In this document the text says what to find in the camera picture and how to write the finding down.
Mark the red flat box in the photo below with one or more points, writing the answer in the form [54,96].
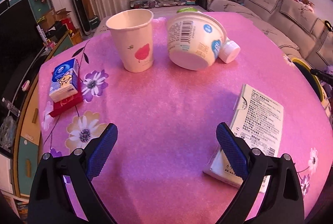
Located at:
[67,103]

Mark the large black television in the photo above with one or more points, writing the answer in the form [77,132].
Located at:
[20,44]

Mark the paper cup with red heart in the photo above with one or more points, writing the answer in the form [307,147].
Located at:
[132,35]

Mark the blue tissue pack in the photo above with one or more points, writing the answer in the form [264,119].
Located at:
[64,82]

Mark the white paper package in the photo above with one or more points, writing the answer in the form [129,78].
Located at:
[258,120]

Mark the pink floral tablecloth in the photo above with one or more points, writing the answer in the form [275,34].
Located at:
[167,118]

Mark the beige sofa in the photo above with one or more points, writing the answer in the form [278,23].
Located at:
[292,27]

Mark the yellow rim trash bin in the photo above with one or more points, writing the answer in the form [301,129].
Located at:
[313,81]

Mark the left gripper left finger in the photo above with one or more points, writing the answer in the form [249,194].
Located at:
[49,201]

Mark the wooden tv cabinet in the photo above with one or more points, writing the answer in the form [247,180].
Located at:
[27,139]

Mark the black tower fan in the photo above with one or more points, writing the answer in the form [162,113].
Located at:
[82,16]

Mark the white bottle green base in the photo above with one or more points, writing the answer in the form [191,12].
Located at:
[229,51]

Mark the white yogurt tub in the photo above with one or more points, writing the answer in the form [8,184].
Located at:
[193,40]

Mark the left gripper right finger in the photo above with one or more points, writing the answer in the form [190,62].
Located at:
[283,200]

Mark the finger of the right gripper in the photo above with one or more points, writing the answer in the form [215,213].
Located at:
[325,77]

